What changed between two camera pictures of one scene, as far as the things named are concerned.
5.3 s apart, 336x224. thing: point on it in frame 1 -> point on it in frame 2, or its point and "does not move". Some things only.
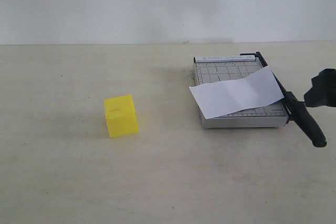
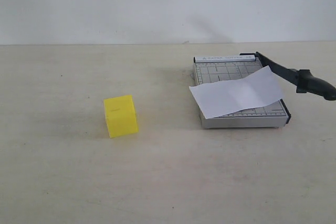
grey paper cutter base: (209, 69) does not move
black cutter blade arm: (295, 108) -> (305, 81)
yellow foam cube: (121, 116) does not move
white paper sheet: (219, 99) does not move
